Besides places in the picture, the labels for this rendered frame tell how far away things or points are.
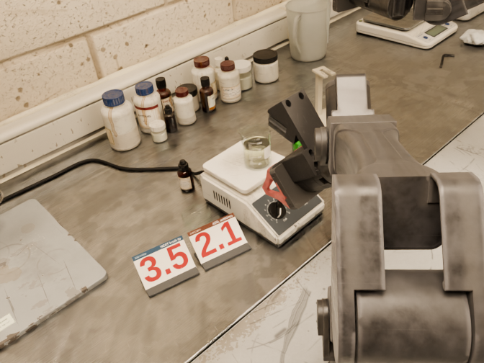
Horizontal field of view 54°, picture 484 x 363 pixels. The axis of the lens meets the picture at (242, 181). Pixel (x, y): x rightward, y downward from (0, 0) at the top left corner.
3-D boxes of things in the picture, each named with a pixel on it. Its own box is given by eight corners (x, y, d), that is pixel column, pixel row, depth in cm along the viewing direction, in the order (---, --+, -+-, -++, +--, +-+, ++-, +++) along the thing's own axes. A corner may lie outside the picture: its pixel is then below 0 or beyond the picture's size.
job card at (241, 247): (251, 248, 83) (250, 232, 81) (205, 271, 80) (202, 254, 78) (235, 228, 88) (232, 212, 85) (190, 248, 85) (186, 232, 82)
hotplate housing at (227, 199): (325, 212, 89) (327, 178, 84) (278, 251, 82) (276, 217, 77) (242, 166, 102) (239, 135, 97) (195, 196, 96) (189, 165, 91)
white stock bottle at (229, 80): (217, 96, 127) (212, 62, 121) (235, 91, 129) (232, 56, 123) (226, 105, 123) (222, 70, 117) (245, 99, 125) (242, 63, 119)
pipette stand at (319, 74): (349, 123, 112) (353, 73, 104) (321, 135, 109) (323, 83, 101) (328, 109, 118) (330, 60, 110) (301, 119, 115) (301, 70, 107)
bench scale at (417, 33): (427, 52, 138) (430, 36, 135) (352, 33, 154) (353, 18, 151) (459, 31, 148) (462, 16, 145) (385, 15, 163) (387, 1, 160)
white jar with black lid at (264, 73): (277, 83, 130) (276, 59, 126) (252, 83, 132) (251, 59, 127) (279, 72, 136) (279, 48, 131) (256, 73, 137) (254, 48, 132)
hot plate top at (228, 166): (292, 163, 88) (291, 159, 88) (245, 196, 82) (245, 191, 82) (245, 140, 96) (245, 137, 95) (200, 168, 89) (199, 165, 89)
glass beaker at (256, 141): (274, 157, 90) (273, 119, 85) (270, 174, 86) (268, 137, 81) (243, 155, 91) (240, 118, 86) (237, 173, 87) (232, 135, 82)
